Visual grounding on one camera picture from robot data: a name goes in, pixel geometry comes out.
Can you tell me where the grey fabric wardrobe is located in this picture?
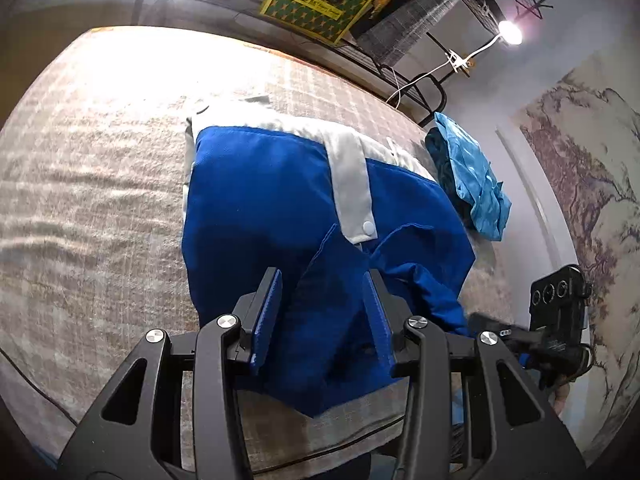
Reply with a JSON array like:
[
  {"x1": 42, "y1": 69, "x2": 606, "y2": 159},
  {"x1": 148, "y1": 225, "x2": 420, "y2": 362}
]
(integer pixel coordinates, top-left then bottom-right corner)
[{"x1": 357, "y1": 0, "x2": 481, "y2": 68}]

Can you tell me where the light blue cloth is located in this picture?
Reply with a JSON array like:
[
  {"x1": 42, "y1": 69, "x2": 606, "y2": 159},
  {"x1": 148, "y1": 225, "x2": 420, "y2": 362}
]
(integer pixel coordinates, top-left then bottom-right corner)
[{"x1": 425, "y1": 112, "x2": 512, "y2": 241}]

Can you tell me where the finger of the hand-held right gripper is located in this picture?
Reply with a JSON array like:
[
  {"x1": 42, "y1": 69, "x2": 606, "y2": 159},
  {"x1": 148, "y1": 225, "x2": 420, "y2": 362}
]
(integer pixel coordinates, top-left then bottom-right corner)
[{"x1": 465, "y1": 312, "x2": 538, "y2": 347}]

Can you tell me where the white and blue jacket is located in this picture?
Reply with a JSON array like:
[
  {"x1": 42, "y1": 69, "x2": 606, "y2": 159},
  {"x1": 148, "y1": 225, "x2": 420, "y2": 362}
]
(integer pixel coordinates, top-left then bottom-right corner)
[{"x1": 181, "y1": 94, "x2": 476, "y2": 418}]

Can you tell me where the landscape wall tapestry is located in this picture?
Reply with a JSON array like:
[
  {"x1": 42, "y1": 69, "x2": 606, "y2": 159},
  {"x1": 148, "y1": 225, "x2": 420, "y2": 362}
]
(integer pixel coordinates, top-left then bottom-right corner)
[{"x1": 520, "y1": 50, "x2": 640, "y2": 456}]

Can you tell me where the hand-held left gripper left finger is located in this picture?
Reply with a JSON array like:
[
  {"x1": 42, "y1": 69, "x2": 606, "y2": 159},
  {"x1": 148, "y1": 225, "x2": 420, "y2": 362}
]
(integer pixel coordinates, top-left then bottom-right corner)
[{"x1": 59, "y1": 266, "x2": 284, "y2": 480}]

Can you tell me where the yellow and green box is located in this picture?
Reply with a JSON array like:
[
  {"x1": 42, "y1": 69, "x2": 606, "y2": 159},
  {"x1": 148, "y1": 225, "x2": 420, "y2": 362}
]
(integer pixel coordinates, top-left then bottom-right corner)
[{"x1": 259, "y1": 0, "x2": 373, "y2": 46}]

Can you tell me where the person's right hand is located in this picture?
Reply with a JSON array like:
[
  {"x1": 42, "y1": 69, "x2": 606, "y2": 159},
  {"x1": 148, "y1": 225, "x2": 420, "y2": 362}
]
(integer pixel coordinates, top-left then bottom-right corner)
[{"x1": 552, "y1": 382, "x2": 576, "y2": 413}]

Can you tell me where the white clip lamp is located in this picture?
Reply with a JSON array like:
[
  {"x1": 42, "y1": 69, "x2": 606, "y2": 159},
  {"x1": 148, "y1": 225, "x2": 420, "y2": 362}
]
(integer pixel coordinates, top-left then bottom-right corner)
[{"x1": 445, "y1": 19, "x2": 523, "y2": 78}]

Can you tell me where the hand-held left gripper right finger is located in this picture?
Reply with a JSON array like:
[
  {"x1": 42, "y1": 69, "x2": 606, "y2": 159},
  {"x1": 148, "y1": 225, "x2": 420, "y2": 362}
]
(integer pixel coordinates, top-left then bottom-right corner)
[{"x1": 362, "y1": 267, "x2": 588, "y2": 480}]

